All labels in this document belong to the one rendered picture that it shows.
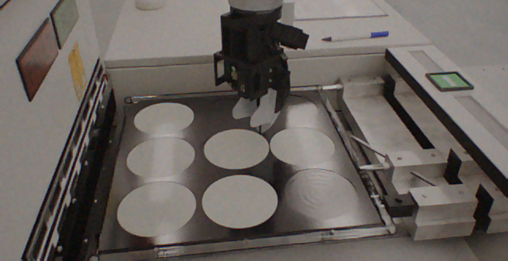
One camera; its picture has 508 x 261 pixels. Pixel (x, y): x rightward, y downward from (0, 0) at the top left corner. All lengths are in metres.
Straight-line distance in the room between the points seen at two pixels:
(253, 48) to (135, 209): 0.26
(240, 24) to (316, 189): 0.24
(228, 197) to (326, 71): 0.38
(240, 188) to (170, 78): 0.31
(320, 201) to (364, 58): 0.38
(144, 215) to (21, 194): 0.17
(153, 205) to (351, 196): 0.26
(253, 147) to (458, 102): 0.32
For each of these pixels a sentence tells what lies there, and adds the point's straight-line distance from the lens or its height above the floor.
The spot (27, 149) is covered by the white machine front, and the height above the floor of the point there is 1.04.
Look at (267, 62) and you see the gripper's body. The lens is 0.61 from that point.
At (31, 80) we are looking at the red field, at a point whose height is 1.09.
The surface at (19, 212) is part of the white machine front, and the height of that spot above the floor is 1.01.
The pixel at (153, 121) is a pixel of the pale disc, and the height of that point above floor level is 0.90.
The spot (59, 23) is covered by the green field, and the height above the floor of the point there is 1.10.
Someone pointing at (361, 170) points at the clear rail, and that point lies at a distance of 0.66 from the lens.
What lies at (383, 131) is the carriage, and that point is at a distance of 0.79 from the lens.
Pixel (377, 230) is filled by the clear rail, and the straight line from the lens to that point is 0.58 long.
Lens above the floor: 1.31
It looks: 33 degrees down
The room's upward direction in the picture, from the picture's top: straight up
